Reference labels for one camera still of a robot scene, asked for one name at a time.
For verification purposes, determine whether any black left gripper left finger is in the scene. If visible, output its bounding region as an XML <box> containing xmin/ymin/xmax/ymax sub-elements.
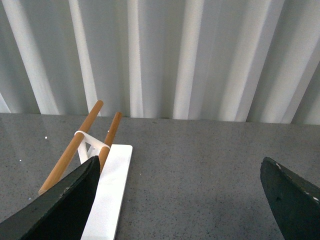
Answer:
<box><xmin>0</xmin><ymin>156</ymin><xmax>100</xmax><ymax>240</ymax></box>

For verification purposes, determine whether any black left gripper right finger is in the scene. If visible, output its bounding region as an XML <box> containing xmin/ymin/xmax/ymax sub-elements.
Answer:
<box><xmin>260</xmin><ymin>157</ymin><xmax>320</xmax><ymax>240</ymax></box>

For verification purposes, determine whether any wooden rack rod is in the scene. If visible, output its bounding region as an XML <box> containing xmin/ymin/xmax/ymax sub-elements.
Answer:
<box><xmin>98</xmin><ymin>112</ymin><xmax>122</xmax><ymax>173</ymax></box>
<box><xmin>38</xmin><ymin>100</ymin><xmax>104</xmax><ymax>195</ymax></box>

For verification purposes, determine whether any white towel rack base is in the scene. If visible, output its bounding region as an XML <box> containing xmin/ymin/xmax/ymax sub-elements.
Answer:
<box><xmin>81</xmin><ymin>144</ymin><xmax>133</xmax><ymax>240</ymax></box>

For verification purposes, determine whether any white pleated curtain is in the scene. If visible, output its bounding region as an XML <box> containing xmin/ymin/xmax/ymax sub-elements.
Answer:
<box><xmin>0</xmin><ymin>0</ymin><xmax>320</xmax><ymax>125</ymax></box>

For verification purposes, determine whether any white rack bracket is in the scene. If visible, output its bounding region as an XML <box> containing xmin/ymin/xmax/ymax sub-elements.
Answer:
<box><xmin>74</xmin><ymin>130</ymin><xmax>111</xmax><ymax>164</ymax></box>

